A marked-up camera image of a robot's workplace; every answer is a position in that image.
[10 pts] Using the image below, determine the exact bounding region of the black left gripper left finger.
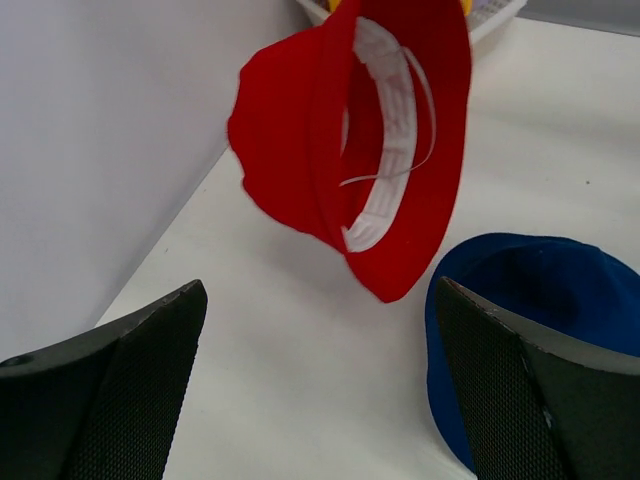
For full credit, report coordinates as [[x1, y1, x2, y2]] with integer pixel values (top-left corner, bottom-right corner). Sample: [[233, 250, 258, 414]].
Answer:
[[1, 280, 207, 480]]

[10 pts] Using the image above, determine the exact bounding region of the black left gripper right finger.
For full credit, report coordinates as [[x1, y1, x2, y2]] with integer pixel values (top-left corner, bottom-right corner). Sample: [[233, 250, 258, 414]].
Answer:
[[435, 277, 639, 479]]

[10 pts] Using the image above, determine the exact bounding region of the blue bucket hat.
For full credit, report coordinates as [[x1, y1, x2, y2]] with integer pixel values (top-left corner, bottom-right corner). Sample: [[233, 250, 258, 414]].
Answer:
[[425, 233, 639, 478]]

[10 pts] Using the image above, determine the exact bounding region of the red bucket hat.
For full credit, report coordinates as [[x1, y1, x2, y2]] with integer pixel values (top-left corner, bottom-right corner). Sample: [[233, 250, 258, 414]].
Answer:
[[227, 1, 472, 303]]

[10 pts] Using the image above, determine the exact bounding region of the white plastic basket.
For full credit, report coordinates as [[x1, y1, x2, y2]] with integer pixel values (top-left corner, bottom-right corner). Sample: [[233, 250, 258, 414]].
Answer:
[[296, 0, 528, 45]]

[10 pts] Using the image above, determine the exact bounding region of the yellow bucket hat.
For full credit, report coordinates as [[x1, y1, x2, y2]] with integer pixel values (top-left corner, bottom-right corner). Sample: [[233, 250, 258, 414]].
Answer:
[[320, 0, 474, 16]]

